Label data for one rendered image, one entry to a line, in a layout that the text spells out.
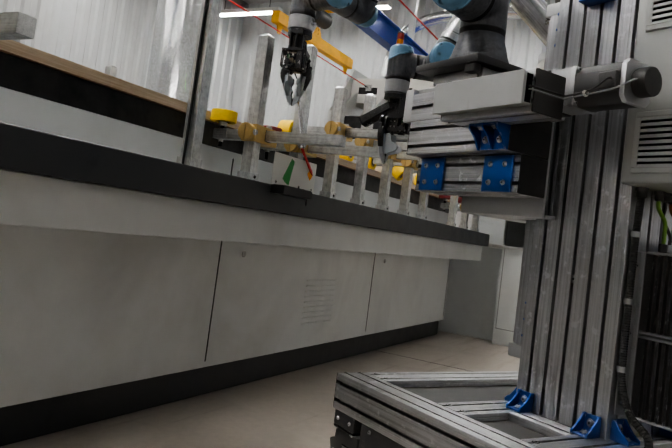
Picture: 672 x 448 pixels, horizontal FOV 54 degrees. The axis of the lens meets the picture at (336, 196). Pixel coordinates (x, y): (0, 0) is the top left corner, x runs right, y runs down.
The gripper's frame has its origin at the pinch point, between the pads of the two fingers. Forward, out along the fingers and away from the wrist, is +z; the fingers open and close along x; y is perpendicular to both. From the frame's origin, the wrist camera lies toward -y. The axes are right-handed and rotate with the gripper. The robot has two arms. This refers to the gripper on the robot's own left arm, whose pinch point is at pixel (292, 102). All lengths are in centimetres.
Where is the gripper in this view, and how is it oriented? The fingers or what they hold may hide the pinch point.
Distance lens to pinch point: 193.0
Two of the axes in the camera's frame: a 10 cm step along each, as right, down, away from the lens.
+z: -1.3, 9.9, -0.5
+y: -1.2, -0.7, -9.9
